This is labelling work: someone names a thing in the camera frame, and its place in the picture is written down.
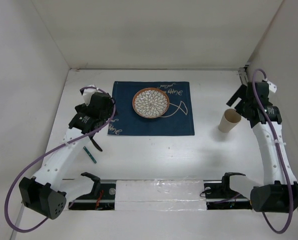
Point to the teal patterned handle cutlery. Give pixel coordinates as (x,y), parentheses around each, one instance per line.
(89,155)

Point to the dark blue cloth napkin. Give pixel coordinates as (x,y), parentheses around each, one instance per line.
(177,121)

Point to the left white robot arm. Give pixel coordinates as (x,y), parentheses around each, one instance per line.
(44,192)

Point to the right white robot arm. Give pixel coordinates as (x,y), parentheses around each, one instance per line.
(279,192)

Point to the black table knife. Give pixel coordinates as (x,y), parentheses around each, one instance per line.
(96,145)

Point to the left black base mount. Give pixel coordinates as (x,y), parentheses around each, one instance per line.
(101,200)

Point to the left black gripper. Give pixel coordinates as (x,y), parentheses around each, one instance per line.
(82,108)

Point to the floral patterned plate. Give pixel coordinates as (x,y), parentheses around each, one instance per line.
(150,103)

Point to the brown paper cup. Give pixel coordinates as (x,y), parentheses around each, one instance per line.
(229,120)

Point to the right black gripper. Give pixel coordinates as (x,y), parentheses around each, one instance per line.
(241,93)

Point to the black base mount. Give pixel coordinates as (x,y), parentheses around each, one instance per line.
(218,197)
(101,200)

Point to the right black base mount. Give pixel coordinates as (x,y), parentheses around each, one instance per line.
(218,197)

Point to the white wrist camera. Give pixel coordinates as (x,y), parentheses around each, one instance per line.
(88,91)
(271,86)

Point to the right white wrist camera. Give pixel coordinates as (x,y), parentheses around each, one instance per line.
(271,86)

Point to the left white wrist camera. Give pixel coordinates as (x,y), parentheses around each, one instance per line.
(88,91)

